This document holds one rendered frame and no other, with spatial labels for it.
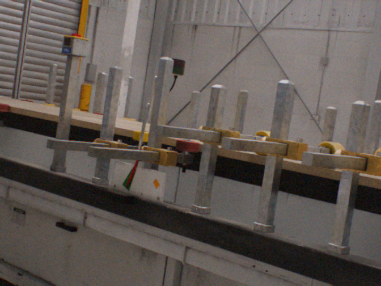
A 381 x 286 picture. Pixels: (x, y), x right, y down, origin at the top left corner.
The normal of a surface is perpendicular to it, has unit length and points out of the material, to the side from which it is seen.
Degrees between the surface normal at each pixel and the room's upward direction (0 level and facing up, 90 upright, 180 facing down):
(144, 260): 90
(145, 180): 90
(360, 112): 90
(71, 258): 90
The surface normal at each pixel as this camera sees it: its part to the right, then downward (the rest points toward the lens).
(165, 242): -0.68, -0.06
